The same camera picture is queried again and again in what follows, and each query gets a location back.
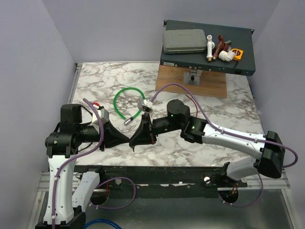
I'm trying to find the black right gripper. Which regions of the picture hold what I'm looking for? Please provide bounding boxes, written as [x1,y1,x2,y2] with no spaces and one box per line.
[129,113,183,146]

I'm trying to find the green cable lock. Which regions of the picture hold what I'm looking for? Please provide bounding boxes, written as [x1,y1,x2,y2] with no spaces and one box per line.
[113,87,146,126]

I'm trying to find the red plastic seal tag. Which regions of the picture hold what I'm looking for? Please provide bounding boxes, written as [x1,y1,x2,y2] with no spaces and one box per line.
[186,94,198,117]

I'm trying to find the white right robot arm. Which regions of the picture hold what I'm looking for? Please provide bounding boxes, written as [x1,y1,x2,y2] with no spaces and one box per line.
[129,99,285,187]

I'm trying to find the white elbow pipe fitting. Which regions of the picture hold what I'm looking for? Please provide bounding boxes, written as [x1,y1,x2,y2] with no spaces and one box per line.
[218,50,235,62]

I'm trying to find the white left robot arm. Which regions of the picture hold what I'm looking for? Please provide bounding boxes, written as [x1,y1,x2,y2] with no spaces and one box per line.
[35,103,129,229]

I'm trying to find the wooden board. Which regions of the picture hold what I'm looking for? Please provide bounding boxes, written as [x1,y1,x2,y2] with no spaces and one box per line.
[155,65,227,98]

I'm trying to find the grey plastic case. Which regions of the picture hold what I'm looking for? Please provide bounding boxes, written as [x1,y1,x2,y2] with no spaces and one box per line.
[163,29,207,54]

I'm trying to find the white pipe fitting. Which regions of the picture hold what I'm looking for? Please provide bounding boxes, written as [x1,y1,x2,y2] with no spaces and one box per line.
[206,35,215,62]

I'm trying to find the brown pipe fitting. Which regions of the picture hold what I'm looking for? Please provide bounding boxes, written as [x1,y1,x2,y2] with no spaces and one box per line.
[212,35,227,60]

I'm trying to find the yellow tape measure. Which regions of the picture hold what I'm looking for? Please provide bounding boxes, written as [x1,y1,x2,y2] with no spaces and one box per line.
[231,48,244,61]

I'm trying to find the dark grey pipe fitting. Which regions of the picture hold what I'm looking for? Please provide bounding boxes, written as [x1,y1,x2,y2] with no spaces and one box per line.
[224,40,232,52]

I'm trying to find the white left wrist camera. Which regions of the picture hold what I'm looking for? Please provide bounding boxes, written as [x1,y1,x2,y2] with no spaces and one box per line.
[91,103,109,133]

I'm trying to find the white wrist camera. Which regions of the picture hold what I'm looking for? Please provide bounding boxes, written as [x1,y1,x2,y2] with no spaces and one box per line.
[91,103,109,133]
[138,98,154,120]

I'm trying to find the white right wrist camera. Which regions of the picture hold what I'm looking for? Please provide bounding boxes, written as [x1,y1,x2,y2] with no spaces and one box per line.
[138,98,154,120]

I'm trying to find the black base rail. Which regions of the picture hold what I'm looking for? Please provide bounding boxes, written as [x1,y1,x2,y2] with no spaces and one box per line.
[73,165,247,200]

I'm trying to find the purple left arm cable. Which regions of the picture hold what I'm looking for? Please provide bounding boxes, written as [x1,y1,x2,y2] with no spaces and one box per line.
[51,97,137,229]

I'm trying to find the grey metal bracket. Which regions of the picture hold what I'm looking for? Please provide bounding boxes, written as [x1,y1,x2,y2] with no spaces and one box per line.
[183,70,202,86]

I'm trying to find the aluminium side rail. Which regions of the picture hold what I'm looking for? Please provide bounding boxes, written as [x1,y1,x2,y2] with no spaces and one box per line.
[52,63,83,165]

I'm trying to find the blue cable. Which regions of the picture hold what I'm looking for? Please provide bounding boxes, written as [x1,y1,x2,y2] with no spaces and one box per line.
[85,219,122,229]

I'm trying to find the dark teal network switch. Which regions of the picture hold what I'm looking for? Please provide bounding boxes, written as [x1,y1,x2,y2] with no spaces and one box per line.
[160,20,256,76]

